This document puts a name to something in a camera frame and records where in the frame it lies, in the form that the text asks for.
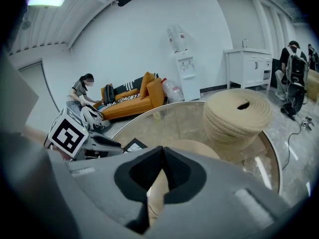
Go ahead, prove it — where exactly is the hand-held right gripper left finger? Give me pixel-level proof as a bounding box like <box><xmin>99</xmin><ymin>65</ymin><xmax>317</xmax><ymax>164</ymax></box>
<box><xmin>47</xmin><ymin>145</ymin><xmax>164</xmax><ymax>239</ymax></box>

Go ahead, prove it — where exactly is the black floor cable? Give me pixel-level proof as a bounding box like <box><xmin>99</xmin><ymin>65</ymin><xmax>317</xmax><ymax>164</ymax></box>
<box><xmin>281</xmin><ymin>118</ymin><xmax>304</xmax><ymax>171</ymax></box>

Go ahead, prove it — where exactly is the ceiling light panel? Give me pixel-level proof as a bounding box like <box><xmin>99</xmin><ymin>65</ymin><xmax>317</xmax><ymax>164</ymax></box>
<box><xmin>27</xmin><ymin>0</ymin><xmax>66</xmax><ymax>8</ymax></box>

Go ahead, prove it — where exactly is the thin white cable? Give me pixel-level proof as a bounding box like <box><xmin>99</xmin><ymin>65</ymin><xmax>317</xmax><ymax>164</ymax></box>
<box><xmin>162</xmin><ymin>103</ymin><xmax>170</xmax><ymax>148</ymax></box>

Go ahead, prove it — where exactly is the black backpack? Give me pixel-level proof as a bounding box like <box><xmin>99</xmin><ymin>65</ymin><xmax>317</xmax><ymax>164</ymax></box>
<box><xmin>103</xmin><ymin>83</ymin><xmax>116</xmax><ymax>105</ymax></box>

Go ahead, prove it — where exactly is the black picture frame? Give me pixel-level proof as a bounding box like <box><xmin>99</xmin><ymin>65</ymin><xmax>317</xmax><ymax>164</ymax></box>
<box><xmin>122</xmin><ymin>137</ymin><xmax>149</xmax><ymax>154</ymax></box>

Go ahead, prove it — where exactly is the person's left forearm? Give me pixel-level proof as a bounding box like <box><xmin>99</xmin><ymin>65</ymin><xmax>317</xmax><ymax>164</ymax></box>
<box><xmin>24</xmin><ymin>124</ymin><xmax>50</xmax><ymax>141</ymax></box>

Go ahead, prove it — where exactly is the white water dispenser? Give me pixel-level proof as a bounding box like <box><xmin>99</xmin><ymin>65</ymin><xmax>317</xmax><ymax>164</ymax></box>
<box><xmin>174</xmin><ymin>49</ymin><xmax>201</xmax><ymax>102</ymax></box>

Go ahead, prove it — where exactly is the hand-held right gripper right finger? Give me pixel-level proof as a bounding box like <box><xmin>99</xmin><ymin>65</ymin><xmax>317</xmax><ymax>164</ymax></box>
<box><xmin>147</xmin><ymin>146</ymin><xmax>297</xmax><ymax>239</ymax></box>

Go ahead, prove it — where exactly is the black cloth with white stripes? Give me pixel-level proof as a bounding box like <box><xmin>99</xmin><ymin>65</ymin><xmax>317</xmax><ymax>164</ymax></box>
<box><xmin>113</xmin><ymin>75</ymin><xmax>145</xmax><ymax>97</ymax></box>

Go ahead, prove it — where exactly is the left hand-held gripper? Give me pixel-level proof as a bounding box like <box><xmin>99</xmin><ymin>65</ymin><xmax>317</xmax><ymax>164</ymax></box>
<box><xmin>44</xmin><ymin>107</ymin><xmax>123</xmax><ymax>162</ymax></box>

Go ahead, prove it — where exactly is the orange sofa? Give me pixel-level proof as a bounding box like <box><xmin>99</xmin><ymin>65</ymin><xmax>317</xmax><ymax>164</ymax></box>
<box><xmin>96</xmin><ymin>71</ymin><xmax>167</xmax><ymax>121</ymax></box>

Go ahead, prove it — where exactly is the black hanging equipment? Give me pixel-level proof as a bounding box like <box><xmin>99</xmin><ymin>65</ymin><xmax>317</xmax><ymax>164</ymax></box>
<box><xmin>281</xmin><ymin>80</ymin><xmax>308</xmax><ymax>117</ymax></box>

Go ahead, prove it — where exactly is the round glass table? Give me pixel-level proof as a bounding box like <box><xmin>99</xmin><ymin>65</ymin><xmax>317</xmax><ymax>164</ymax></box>
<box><xmin>111</xmin><ymin>100</ymin><xmax>284</xmax><ymax>196</ymax></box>

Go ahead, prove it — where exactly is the small gripper device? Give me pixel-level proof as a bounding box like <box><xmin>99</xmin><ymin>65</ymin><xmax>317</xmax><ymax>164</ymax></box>
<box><xmin>301</xmin><ymin>117</ymin><xmax>314</xmax><ymax>131</ymax></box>

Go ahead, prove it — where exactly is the white and grey backpack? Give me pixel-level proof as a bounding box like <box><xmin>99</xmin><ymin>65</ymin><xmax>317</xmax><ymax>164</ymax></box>
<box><xmin>79</xmin><ymin>103</ymin><xmax>112</xmax><ymax>134</ymax></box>

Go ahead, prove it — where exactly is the zebra striped blanket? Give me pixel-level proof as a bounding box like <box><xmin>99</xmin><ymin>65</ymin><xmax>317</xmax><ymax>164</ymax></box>
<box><xmin>99</xmin><ymin>93</ymin><xmax>141</xmax><ymax>112</ymax></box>

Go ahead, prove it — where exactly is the orange cushion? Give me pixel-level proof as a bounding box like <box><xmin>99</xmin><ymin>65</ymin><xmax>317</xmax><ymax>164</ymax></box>
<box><xmin>139</xmin><ymin>71</ymin><xmax>156</xmax><ymax>101</ymax></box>

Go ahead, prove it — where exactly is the white cabinet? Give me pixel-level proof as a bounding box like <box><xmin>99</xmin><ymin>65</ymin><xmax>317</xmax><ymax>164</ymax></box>
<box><xmin>223</xmin><ymin>48</ymin><xmax>273</xmax><ymax>92</ymax></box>

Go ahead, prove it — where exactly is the grey equipment backpack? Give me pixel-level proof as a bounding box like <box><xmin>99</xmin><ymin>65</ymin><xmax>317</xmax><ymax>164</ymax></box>
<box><xmin>285</xmin><ymin>47</ymin><xmax>310</xmax><ymax>85</ymax></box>

